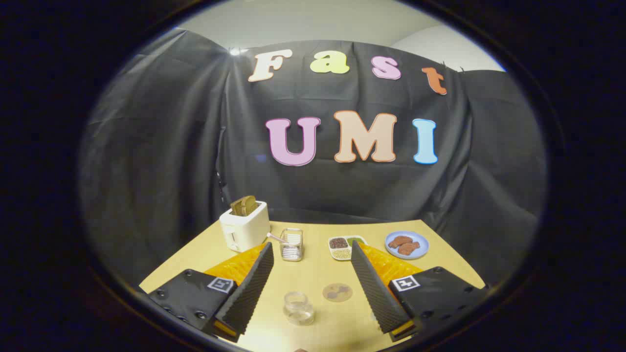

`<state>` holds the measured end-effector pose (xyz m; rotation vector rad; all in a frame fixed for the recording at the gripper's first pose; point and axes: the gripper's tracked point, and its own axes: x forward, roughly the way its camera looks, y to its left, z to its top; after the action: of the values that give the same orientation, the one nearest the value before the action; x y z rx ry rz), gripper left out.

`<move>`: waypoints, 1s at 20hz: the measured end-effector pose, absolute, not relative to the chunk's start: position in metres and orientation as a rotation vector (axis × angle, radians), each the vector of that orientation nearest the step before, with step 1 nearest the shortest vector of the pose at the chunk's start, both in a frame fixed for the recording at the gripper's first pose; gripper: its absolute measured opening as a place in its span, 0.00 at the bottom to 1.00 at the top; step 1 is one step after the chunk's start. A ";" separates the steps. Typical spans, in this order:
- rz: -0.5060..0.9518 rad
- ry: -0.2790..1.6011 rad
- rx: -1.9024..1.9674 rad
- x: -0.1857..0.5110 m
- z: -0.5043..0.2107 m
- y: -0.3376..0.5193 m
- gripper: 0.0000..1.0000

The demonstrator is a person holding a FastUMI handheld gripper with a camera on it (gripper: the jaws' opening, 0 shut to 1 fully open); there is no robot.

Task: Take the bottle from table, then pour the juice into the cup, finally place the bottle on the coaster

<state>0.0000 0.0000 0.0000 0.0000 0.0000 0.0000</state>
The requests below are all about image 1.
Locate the clear plastic swab box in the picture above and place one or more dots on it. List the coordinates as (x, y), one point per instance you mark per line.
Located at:
(292, 245)

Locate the white toaster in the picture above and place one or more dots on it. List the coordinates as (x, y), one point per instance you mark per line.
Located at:
(244, 229)

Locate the brown meat piece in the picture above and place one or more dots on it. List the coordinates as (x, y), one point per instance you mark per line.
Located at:
(400, 240)
(409, 249)

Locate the blue plate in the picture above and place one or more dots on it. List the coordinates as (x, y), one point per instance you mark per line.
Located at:
(420, 250)

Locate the brown bread slice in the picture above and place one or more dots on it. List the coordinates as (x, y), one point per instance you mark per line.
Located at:
(243, 205)

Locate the clear glass cup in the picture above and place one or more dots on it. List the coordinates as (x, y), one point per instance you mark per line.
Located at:
(299, 309)

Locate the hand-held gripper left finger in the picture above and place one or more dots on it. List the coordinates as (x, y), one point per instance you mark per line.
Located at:
(252, 288)

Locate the black backdrop cloth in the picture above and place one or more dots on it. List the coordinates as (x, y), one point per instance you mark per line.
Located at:
(161, 161)

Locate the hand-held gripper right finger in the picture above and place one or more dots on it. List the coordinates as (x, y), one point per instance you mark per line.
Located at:
(374, 288)

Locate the divided tray of grains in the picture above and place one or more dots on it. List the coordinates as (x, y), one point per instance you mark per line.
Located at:
(344, 248)

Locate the wooden table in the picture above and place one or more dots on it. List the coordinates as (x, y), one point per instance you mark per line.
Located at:
(318, 274)

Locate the pink white stick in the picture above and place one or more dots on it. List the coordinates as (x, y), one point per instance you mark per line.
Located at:
(277, 238)

